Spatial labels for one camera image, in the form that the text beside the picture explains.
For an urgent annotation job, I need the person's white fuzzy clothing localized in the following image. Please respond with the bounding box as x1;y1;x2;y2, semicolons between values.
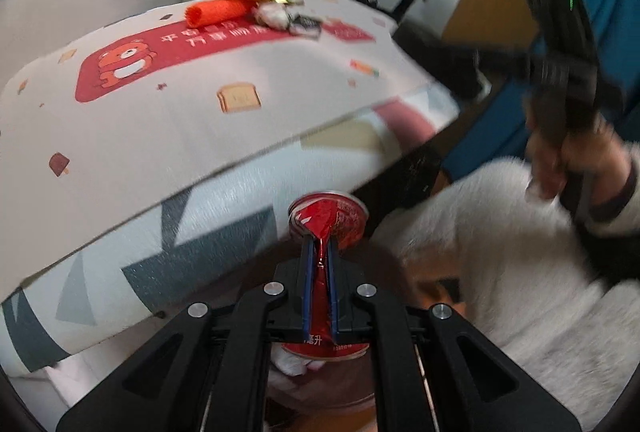
370;157;640;432

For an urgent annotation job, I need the crushed red drink can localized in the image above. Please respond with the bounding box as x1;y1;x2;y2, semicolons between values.
280;192;373;363

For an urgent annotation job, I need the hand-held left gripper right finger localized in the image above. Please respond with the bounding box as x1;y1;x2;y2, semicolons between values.
325;237;583;432

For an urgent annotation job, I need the person's right hand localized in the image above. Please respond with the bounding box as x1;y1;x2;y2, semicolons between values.
522;112;633;218

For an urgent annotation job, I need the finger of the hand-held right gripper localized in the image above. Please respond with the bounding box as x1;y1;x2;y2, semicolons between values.
470;47;543;83

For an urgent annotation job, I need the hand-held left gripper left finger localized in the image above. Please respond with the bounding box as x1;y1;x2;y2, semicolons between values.
56;235;318;432

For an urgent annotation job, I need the orange foam net sleeve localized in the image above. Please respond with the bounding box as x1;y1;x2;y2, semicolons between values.
185;0;258;28

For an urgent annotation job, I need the small crumpled white tissue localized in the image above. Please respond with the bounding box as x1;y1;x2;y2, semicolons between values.
252;2;301;30

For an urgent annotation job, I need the geometric patterned bed sheet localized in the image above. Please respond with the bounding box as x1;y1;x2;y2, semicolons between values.
0;87;461;378

